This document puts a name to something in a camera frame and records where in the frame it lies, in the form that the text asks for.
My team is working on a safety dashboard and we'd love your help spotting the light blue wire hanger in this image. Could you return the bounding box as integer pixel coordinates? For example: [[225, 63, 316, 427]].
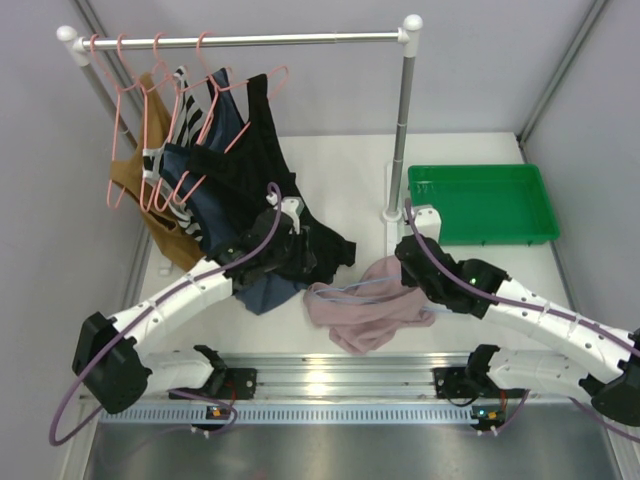
[[307, 273, 454, 317]]

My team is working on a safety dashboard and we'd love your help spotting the pink tank top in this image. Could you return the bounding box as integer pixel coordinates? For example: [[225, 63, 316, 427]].
[[303, 256, 436, 355]]

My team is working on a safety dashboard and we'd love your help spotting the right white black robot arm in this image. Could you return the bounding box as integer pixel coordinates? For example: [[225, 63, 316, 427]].
[[395, 235, 639, 427]]

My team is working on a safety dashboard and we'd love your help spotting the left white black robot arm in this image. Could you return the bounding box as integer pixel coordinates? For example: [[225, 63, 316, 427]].
[[72, 209, 316, 414]]

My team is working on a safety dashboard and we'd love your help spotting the navy blue tank top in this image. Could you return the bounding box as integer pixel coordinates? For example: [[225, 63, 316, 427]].
[[171, 68, 305, 315]]

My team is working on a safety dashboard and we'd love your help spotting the brown tank top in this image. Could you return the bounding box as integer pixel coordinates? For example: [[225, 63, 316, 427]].
[[110, 73, 204, 271]]

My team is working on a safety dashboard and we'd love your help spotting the black white striped tank top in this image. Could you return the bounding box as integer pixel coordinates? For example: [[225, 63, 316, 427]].
[[141, 65, 211, 241]]

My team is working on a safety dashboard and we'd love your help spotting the pink hanger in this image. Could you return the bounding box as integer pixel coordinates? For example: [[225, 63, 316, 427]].
[[116, 32, 165, 213], [89, 34, 126, 210], [172, 30, 290, 221], [152, 31, 201, 216]]

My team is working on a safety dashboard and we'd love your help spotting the green plastic tray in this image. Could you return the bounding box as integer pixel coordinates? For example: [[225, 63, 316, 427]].
[[408, 164, 560, 246]]

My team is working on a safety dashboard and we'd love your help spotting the white and silver clothes rack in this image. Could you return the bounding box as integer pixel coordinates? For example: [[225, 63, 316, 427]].
[[56, 14, 424, 254]]

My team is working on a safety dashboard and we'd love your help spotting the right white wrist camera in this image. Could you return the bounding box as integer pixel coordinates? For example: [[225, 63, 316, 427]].
[[412, 205, 442, 242]]

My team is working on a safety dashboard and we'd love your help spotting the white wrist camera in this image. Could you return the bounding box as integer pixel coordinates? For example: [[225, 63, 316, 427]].
[[266, 193, 305, 235], [412, 205, 442, 242]]

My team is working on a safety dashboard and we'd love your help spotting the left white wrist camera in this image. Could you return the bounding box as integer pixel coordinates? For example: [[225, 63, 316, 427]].
[[266, 193, 305, 235]]

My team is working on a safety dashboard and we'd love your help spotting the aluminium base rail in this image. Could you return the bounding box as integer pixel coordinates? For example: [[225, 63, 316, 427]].
[[84, 352, 591, 401]]

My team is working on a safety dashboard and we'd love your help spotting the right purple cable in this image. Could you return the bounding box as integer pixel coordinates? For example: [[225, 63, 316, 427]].
[[403, 197, 640, 441]]

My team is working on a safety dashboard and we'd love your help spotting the perforated grey cable duct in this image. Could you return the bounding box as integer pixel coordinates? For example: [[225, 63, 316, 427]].
[[100, 402, 505, 425]]

